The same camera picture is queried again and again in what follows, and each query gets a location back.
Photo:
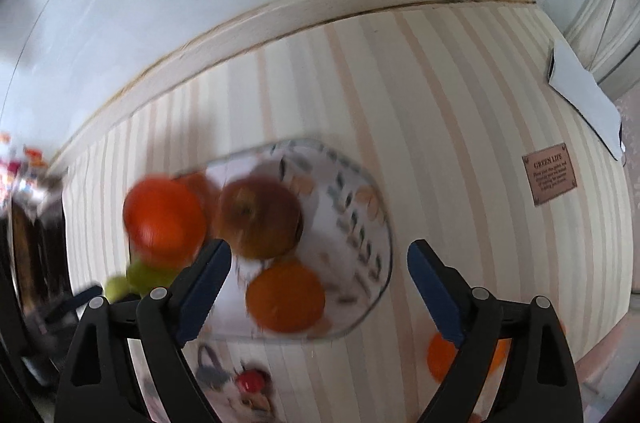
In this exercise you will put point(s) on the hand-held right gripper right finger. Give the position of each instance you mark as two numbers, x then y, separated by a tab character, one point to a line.
435	293

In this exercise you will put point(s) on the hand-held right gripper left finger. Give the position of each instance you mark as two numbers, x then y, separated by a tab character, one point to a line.
205	293

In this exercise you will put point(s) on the green apple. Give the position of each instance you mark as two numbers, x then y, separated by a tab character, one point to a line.
150	275
117	288

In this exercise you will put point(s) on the small orange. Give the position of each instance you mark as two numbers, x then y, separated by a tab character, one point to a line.
440	360

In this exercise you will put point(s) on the large orange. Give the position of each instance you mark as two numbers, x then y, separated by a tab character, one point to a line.
165	223

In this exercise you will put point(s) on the red yellow apple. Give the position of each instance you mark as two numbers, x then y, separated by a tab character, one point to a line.
260	218

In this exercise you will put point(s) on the red cherry tomato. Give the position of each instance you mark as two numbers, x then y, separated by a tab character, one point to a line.
250	380

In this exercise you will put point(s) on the white patterned oval plate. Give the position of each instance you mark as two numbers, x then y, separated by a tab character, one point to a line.
350	223

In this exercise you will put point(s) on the dark blurred bar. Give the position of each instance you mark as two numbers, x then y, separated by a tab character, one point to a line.
75	300

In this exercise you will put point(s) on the striped cat print mat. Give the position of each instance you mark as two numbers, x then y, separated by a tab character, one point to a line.
450	128

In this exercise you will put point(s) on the brown mat label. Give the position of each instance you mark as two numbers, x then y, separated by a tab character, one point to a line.
550	173

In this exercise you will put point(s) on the patterned glass door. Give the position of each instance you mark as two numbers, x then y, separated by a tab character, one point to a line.
632	203

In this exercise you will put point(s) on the colourful wall stickers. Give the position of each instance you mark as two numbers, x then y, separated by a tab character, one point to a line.
12	163

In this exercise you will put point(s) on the white door frame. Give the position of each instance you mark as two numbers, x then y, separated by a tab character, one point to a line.
600	3

